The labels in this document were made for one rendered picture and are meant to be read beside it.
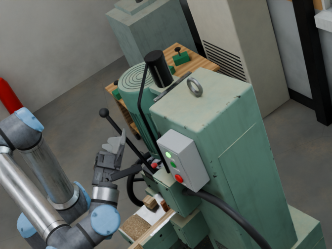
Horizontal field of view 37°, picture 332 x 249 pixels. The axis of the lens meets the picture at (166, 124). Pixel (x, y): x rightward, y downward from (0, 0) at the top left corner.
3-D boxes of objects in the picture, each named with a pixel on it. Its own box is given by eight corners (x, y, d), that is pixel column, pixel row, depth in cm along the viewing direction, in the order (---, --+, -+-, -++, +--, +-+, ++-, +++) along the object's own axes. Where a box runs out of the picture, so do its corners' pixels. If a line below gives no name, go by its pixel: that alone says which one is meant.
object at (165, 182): (184, 190, 167) (170, 159, 158) (202, 201, 160) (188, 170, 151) (166, 207, 164) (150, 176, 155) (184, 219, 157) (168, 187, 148)
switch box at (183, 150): (188, 166, 149) (170, 128, 140) (210, 180, 142) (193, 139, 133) (173, 180, 147) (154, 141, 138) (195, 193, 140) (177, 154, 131)
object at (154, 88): (174, 89, 159) (155, 45, 149) (190, 96, 154) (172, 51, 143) (156, 104, 157) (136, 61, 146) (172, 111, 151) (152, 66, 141)
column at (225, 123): (254, 212, 194) (200, 64, 152) (300, 239, 178) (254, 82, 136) (215, 252, 187) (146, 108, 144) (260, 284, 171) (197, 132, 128)
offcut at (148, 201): (151, 209, 201) (149, 204, 199) (145, 205, 204) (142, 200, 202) (157, 203, 202) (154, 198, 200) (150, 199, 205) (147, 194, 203)
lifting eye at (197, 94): (193, 91, 142) (186, 73, 139) (207, 97, 138) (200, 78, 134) (189, 95, 142) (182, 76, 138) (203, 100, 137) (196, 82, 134)
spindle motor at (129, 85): (174, 121, 190) (145, 55, 171) (205, 136, 177) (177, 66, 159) (140, 150, 184) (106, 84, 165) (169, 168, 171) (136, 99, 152)
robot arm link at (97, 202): (113, 240, 160) (110, 240, 169) (120, 202, 163) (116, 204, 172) (84, 236, 158) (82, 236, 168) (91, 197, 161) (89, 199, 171)
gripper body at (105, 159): (100, 148, 167) (93, 184, 164) (124, 152, 169) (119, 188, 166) (96, 151, 174) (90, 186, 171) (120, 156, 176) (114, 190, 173)
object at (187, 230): (197, 223, 179) (187, 201, 172) (210, 231, 174) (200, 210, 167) (179, 240, 176) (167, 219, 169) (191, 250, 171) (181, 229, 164)
